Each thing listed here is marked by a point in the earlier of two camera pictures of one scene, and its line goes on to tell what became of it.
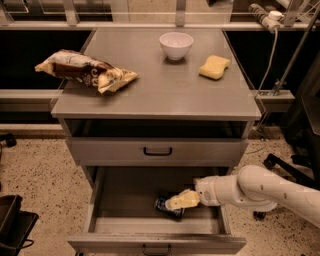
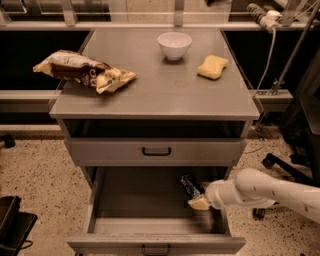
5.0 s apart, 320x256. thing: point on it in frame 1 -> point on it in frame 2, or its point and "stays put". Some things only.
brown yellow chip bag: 85,69 stays put
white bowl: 176,45 stays put
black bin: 16,225 stays put
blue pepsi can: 177,214 -> 191,185
